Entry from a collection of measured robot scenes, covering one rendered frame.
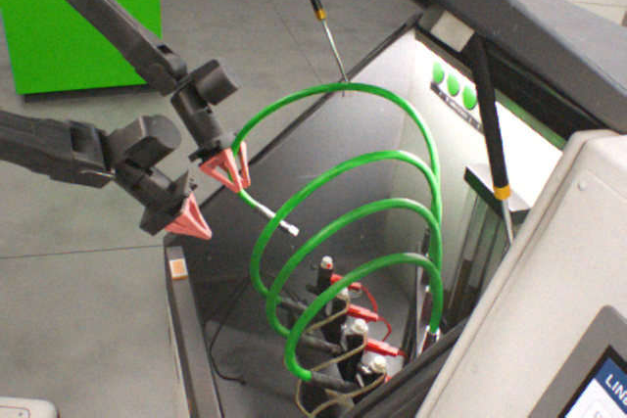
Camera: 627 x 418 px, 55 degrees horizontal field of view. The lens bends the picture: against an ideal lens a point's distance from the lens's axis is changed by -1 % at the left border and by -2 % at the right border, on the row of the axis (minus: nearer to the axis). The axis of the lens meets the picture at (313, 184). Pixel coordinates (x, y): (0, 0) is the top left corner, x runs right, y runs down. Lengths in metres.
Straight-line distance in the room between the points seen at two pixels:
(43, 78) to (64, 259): 1.69
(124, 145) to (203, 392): 0.45
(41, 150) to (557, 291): 0.63
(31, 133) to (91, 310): 1.88
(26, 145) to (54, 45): 3.43
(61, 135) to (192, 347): 0.49
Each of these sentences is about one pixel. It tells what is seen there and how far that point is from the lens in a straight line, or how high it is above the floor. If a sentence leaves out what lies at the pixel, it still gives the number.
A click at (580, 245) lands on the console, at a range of 0.65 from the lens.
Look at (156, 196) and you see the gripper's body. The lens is 0.94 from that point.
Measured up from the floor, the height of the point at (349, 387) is 1.08.
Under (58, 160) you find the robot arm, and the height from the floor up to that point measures 1.39.
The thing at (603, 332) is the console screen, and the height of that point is 1.42.
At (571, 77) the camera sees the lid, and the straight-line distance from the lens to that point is 0.61.
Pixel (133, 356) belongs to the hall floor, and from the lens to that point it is 2.46.
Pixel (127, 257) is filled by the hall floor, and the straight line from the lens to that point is 2.90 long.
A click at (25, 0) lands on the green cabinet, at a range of 4.17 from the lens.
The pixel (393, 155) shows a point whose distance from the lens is 0.91.
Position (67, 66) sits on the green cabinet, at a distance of 4.30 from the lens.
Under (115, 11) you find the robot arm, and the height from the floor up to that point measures 1.48.
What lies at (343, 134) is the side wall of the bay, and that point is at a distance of 1.35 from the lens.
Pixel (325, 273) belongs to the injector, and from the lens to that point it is 1.10.
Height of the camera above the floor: 1.81
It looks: 32 degrees down
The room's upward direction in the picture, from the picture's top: 5 degrees clockwise
